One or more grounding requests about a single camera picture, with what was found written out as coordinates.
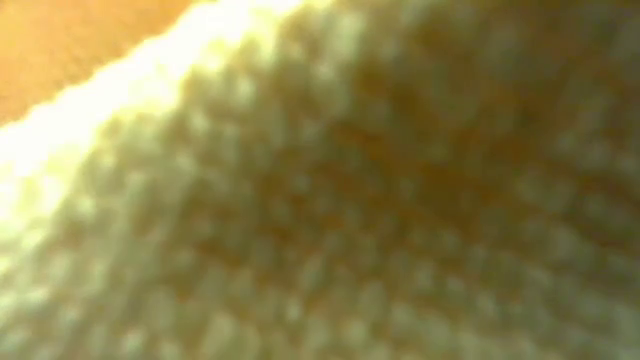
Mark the yellow microfiber towel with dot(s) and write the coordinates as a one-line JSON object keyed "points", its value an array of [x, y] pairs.
{"points": [[320, 200]]}

